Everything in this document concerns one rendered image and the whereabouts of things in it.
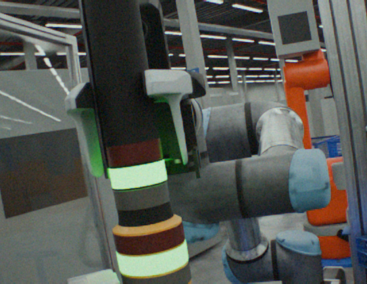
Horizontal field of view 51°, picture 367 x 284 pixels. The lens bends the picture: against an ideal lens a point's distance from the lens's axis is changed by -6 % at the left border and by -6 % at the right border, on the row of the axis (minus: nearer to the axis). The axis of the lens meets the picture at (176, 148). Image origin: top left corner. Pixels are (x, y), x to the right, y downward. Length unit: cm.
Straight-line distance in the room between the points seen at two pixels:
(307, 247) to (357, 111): 40
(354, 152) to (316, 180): 74
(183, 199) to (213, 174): 5
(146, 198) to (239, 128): 62
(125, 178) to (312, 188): 29
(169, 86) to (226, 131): 62
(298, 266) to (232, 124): 45
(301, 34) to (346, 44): 309
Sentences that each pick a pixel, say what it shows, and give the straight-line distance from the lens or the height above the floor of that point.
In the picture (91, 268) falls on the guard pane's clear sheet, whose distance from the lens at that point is 167.
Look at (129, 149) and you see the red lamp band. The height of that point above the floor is 160.
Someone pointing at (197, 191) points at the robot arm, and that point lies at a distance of 49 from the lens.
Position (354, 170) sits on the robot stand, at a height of 140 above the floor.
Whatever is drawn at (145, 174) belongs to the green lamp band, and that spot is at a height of 158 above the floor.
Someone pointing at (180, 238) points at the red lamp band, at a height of 154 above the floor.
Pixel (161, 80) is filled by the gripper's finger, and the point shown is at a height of 163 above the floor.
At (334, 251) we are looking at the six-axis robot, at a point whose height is 12.
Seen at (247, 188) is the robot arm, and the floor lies 152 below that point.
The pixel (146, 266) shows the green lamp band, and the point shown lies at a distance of 24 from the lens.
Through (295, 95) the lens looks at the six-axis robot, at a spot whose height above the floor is 173.
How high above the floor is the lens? 161
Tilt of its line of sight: 3 degrees down
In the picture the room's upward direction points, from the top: 9 degrees counter-clockwise
